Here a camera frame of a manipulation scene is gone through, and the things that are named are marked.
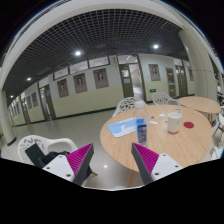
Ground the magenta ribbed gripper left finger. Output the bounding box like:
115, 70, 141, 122
42, 143, 95, 187

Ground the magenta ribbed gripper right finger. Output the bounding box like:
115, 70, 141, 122
131, 142, 184, 186

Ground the clear plastic water bottle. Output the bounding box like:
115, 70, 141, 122
134, 101, 149, 147

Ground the black bag on chair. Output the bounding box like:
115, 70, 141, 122
25, 144, 68, 168

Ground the round wooden table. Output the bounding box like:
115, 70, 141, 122
99, 104, 213, 188
178, 96, 221, 122

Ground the white ceramic mug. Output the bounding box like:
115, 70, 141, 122
168, 112, 182, 133

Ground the white chair near left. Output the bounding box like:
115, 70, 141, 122
17, 135, 77, 168

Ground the red round coaster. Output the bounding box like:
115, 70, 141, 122
184, 122, 194, 128

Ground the white chair behind table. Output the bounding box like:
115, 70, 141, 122
113, 97, 140, 116

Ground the white chair far right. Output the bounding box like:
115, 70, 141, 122
152, 92, 180, 105

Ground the open doorway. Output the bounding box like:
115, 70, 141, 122
119, 64, 144, 99

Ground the framed portrait on wall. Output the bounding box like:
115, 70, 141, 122
57, 79, 69, 98
93, 68, 109, 89
74, 73, 87, 93

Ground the framed portrait right wall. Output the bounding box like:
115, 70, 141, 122
149, 64, 160, 81

